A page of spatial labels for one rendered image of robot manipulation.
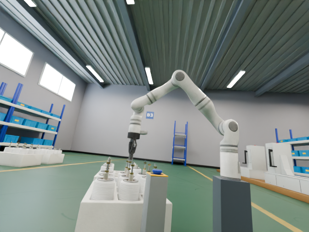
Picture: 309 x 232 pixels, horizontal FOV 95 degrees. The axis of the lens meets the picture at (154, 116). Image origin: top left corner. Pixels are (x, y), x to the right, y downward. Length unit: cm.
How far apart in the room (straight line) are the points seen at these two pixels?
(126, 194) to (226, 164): 54
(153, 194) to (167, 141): 664
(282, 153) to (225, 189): 267
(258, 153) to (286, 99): 586
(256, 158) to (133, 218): 358
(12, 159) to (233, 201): 279
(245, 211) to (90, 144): 777
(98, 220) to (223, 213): 57
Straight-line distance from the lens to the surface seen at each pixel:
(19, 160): 289
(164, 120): 736
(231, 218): 91
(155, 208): 60
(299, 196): 283
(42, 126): 633
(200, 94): 89
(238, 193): 90
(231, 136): 91
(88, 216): 72
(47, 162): 332
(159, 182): 58
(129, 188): 73
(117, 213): 72
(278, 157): 343
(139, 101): 87
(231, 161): 90
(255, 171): 405
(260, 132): 844
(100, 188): 72
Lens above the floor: 39
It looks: 15 degrees up
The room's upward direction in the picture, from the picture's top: 6 degrees clockwise
